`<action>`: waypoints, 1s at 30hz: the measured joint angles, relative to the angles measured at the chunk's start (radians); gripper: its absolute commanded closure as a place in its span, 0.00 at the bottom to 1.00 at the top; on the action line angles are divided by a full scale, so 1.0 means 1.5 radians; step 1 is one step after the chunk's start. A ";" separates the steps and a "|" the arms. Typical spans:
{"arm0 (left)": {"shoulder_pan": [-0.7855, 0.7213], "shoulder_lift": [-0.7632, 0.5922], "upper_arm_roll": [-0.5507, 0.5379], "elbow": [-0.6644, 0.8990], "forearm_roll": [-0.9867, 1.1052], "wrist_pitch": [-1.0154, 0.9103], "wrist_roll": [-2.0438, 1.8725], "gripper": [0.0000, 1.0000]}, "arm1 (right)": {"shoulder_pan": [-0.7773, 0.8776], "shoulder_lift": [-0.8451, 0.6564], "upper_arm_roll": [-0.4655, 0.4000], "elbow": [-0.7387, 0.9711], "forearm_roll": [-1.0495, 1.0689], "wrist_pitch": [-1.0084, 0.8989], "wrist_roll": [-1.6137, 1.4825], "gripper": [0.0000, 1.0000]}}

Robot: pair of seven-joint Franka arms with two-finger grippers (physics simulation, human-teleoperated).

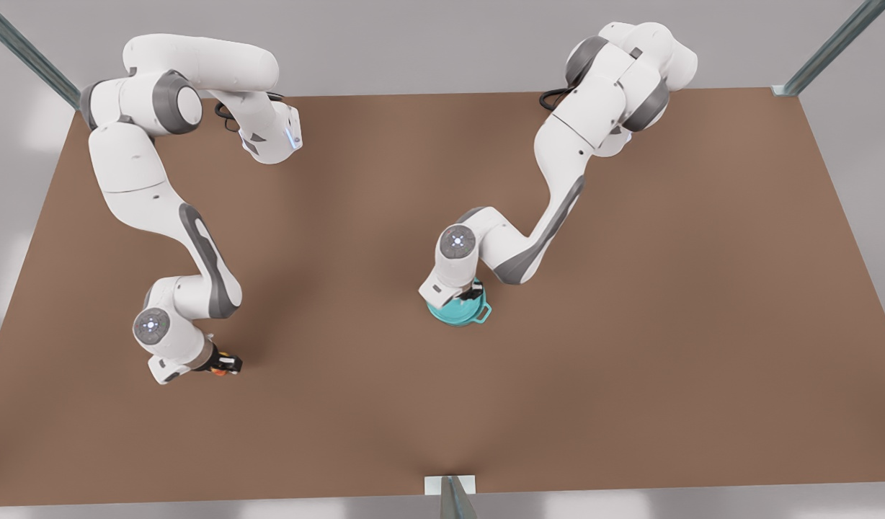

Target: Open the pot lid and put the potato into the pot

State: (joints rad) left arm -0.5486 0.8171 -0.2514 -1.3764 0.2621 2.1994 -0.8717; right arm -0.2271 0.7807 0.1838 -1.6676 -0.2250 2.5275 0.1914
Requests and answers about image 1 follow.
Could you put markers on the orange-brown potato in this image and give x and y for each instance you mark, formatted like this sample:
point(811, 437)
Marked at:
point(227, 361)

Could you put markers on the teal pot lid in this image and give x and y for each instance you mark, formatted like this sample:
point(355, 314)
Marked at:
point(442, 311)

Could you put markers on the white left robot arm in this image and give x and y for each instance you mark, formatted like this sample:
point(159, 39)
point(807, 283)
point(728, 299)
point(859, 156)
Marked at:
point(594, 108)

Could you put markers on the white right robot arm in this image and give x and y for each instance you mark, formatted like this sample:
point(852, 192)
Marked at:
point(132, 173)

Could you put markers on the teal cooking pot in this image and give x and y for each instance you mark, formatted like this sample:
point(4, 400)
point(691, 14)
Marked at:
point(442, 321)

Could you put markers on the silver frame post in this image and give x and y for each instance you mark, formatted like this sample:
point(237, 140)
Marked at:
point(824, 50)
point(32, 54)
point(453, 497)

